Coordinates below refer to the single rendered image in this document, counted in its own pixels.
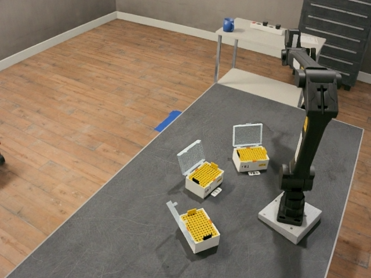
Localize yellow pipette tip rack plate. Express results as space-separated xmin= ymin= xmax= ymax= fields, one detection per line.
xmin=181 ymin=208 xmax=218 ymax=242
xmin=236 ymin=147 xmax=267 ymax=162
xmin=188 ymin=162 xmax=222 ymax=188

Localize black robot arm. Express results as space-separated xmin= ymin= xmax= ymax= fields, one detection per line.
xmin=277 ymin=28 xmax=342 ymax=226

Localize white pipette tip box with clear lid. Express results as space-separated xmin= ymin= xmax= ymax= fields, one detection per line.
xmin=233 ymin=123 xmax=269 ymax=172

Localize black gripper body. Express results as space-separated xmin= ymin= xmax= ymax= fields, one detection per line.
xmin=305 ymin=48 xmax=316 ymax=61

